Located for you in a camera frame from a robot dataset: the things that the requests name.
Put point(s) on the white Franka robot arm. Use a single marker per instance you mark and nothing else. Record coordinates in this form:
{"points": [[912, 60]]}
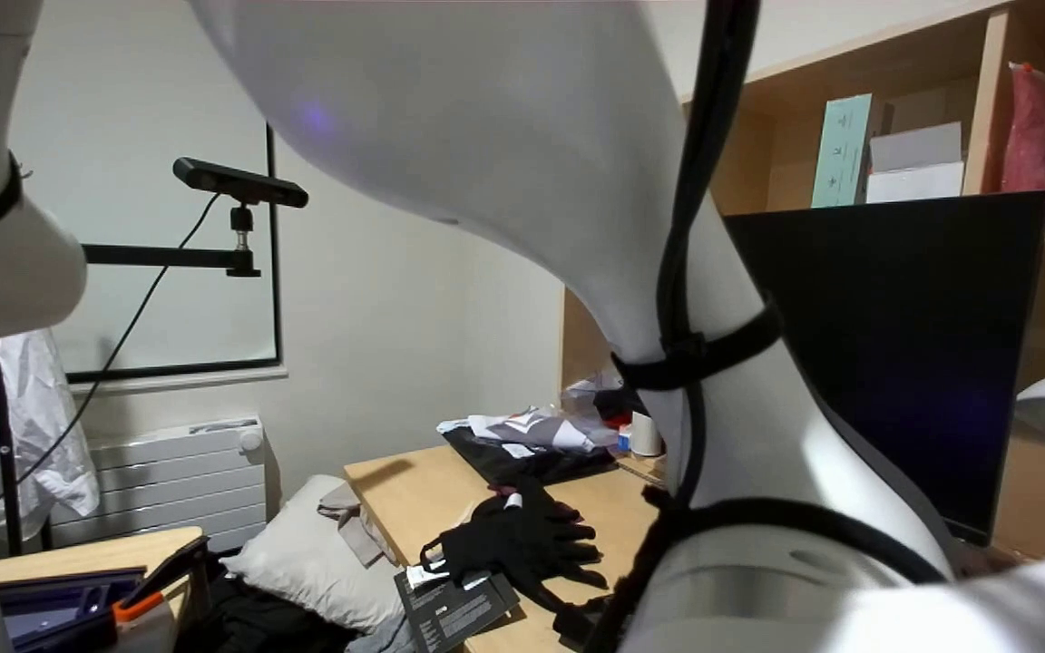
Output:
{"points": [[486, 148]]}

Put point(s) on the purple plastic tray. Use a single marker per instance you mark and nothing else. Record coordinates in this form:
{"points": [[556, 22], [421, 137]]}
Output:
{"points": [[57, 612]]}

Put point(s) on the white patterned cloth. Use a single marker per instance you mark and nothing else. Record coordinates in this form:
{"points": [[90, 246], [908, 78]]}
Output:
{"points": [[525, 425]]}

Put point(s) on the black folded cloth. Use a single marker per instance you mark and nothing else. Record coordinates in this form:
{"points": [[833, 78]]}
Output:
{"points": [[534, 467]]}

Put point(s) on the black gloves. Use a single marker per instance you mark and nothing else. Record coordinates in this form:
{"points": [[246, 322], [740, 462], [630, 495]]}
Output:
{"points": [[525, 546]]}

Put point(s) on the black booklet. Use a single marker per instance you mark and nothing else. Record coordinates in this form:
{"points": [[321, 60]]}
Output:
{"points": [[455, 612]]}

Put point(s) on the white pillow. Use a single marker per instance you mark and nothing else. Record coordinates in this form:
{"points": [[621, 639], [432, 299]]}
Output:
{"points": [[307, 558]]}

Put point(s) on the black framed whiteboard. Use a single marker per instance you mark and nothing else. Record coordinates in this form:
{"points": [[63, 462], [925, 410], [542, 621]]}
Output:
{"points": [[184, 315]]}

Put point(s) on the teal book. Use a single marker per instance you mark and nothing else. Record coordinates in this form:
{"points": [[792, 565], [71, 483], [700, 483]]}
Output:
{"points": [[844, 150]]}

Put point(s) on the white radiator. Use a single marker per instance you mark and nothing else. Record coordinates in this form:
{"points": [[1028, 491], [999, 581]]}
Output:
{"points": [[184, 483]]}

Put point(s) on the black computer monitor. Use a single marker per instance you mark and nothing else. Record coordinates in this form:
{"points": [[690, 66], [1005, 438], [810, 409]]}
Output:
{"points": [[908, 349]]}

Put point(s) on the black bag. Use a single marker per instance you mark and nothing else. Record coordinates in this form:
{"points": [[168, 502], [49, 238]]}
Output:
{"points": [[254, 620]]}

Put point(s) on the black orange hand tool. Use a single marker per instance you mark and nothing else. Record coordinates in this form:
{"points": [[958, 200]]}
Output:
{"points": [[145, 599]]}

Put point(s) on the small wooden side table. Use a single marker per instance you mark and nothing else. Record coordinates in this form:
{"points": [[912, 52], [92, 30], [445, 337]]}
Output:
{"points": [[98, 548]]}

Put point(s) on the white plastic cover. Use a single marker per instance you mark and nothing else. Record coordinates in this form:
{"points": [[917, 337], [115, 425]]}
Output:
{"points": [[35, 410]]}

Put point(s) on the wooden shelf unit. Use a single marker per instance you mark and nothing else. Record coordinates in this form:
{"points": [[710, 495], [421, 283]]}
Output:
{"points": [[988, 109]]}

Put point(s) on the red bag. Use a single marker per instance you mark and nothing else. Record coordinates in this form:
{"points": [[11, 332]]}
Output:
{"points": [[1039, 141]]}

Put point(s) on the black camera stand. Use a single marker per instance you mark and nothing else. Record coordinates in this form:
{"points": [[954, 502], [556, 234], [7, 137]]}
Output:
{"points": [[160, 254]]}

